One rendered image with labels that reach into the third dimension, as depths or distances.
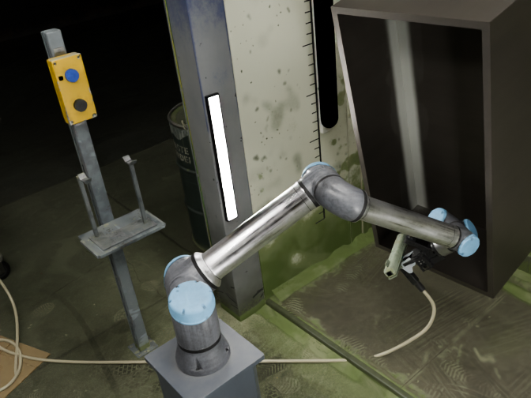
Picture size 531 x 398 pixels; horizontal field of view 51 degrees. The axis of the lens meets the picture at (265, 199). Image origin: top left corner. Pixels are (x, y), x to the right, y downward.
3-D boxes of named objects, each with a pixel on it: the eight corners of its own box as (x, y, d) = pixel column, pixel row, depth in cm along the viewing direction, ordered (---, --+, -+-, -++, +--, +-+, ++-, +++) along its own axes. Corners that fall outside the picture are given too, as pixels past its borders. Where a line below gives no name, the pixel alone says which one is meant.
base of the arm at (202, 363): (196, 385, 184) (190, 364, 179) (166, 355, 197) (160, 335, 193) (241, 354, 194) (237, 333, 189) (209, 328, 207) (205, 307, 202)
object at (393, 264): (423, 305, 236) (388, 264, 233) (413, 309, 239) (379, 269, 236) (438, 243, 275) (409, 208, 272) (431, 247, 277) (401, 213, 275)
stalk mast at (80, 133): (144, 340, 298) (54, 28, 217) (150, 347, 294) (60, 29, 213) (135, 347, 295) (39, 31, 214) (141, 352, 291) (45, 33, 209)
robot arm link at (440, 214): (451, 215, 212) (471, 228, 218) (434, 201, 222) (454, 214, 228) (435, 234, 214) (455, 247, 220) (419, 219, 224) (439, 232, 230)
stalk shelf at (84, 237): (140, 210, 262) (139, 207, 261) (165, 227, 246) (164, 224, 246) (78, 238, 246) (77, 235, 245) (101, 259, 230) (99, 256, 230)
